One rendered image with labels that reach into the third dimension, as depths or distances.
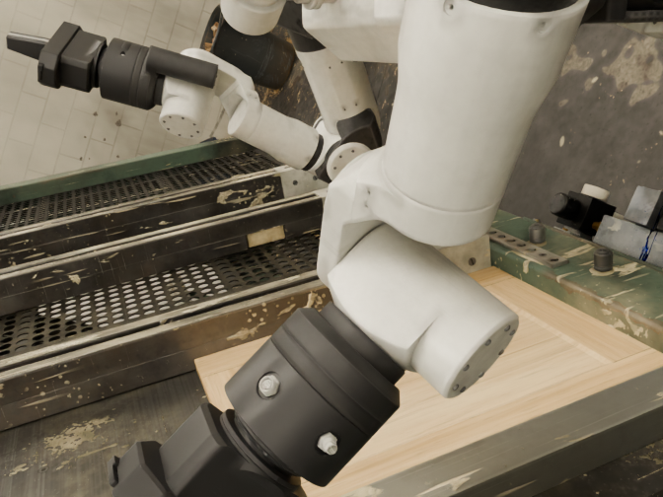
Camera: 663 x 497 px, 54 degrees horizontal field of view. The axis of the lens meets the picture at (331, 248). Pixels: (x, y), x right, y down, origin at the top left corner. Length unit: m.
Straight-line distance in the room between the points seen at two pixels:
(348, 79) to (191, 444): 0.69
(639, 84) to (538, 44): 2.02
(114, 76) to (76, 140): 5.02
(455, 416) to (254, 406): 0.38
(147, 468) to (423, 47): 0.27
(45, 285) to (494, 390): 0.86
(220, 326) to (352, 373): 0.56
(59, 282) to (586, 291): 0.92
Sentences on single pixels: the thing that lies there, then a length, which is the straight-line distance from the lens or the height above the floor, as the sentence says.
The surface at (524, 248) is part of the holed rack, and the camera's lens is 1.03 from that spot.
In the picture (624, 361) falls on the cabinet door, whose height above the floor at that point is 0.93.
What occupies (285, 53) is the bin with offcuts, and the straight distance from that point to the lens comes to 5.28.
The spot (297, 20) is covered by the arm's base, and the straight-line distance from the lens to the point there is 0.92.
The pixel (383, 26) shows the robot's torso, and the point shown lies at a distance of 0.65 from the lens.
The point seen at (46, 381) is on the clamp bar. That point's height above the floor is 1.48.
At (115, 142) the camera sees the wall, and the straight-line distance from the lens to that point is 6.02.
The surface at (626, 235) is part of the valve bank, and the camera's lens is 1.11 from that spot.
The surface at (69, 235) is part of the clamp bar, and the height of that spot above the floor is 1.45.
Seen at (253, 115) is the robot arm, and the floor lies 1.30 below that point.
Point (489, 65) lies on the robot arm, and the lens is 0.27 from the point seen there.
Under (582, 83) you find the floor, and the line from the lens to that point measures 2.46.
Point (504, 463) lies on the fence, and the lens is 0.63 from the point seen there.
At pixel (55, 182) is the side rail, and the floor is 1.49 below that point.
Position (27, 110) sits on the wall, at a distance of 5.99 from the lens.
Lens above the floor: 1.57
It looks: 26 degrees down
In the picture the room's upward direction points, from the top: 74 degrees counter-clockwise
